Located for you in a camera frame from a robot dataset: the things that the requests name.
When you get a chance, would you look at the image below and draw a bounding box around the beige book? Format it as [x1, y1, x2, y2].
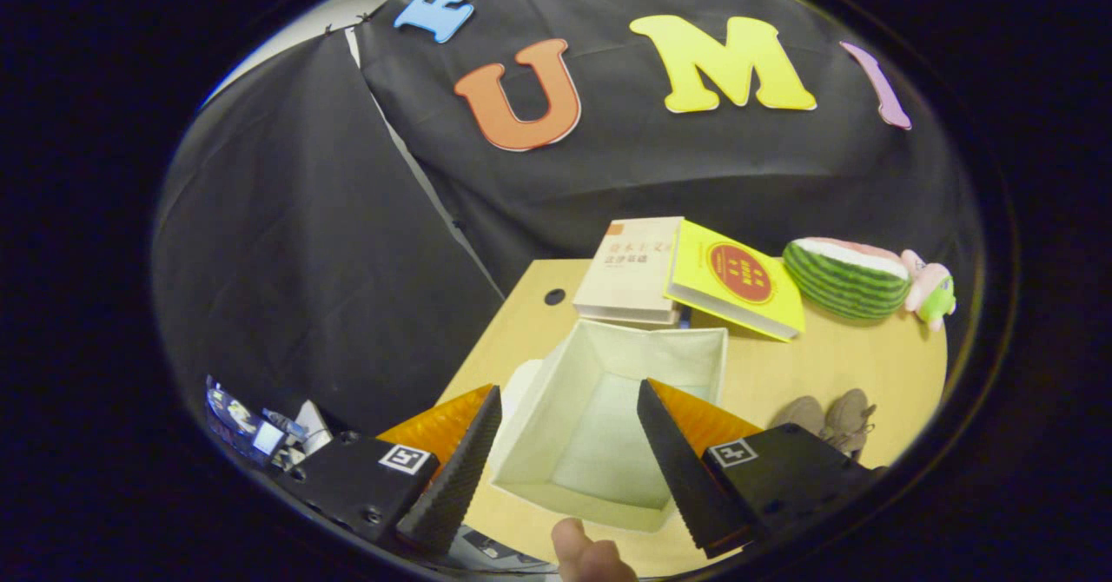
[573, 216, 685, 329]

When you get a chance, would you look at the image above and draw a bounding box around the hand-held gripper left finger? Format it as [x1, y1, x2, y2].
[289, 384, 504, 557]

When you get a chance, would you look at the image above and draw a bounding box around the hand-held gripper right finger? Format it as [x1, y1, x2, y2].
[636, 379, 880, 560]

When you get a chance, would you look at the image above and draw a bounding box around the white storage box lid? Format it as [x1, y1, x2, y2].
[504, 358, 546, 411]

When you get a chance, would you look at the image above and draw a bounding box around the yellow book with red label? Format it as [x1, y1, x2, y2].
[664, 219, 806, 342]

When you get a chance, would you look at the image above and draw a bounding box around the brown shoe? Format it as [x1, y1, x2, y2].
[769, 395, 826, 444]
[821, 388, 878, 463]

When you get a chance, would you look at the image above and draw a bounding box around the pink and green plush toy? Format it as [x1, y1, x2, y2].
[901, 249, 958, 333]

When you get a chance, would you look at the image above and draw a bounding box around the white fabric storage box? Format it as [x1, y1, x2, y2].
[491, 319, 729, 532]

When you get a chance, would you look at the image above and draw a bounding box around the blue white clutter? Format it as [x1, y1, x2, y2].
[204, 376, 335, 470]

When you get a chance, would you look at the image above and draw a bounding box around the watermelon slice plush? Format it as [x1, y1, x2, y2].
[782, 236, 913, 321]

